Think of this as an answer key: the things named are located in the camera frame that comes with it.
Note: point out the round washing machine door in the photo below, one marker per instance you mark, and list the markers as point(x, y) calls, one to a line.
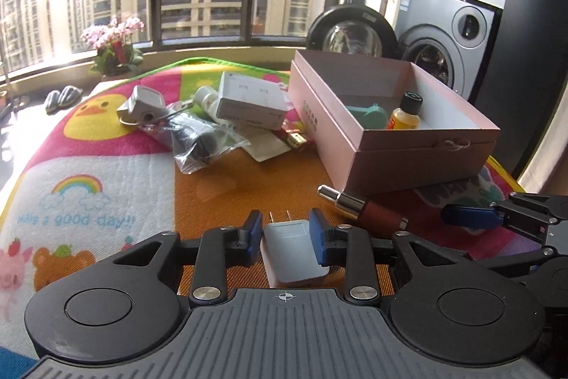
point(350, 37)

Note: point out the plastic bag with black object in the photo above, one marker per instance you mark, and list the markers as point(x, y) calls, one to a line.
point(199, 143)

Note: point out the potted pink flower plant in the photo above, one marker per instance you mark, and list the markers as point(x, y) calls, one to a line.
point(115, 46)

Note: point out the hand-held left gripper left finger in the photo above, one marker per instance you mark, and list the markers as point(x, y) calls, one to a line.
point(255, 234)

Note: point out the white paper card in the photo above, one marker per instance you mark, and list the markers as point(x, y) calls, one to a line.
point(266, 150)

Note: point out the grey white small device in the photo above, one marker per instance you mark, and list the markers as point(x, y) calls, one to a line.
point(142, 103)

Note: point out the white carton box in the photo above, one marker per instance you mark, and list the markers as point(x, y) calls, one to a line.
point(248, 99)

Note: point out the red lighter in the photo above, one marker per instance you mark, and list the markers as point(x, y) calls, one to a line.
point(293, 137)

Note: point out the teal plastic object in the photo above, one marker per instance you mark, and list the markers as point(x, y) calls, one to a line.
point(368, 117)

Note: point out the white charger plug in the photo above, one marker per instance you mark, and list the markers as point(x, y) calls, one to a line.
point(288, 250)

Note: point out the colourful cartoon printed blanket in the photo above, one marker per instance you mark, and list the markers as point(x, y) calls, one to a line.
point(111, 166)

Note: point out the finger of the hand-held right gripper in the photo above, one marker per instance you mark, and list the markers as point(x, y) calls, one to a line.
point(466, 215)
point(532, 261)

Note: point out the white plastic bottle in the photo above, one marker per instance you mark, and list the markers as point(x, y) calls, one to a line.
point(206, 99)

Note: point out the pink cardboard box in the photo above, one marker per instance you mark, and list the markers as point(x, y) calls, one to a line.
point(399, 166)

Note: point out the grey washing machine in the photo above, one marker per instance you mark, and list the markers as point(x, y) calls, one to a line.
point(466, 50)

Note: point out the red-brown tube silver tip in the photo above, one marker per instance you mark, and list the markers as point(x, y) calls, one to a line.
point(377, 214)

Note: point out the small yellow bottle black cap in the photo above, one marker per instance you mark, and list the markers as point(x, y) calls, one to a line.
point(404, 117)

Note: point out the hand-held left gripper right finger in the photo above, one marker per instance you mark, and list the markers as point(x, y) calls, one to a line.
point(317, 237)

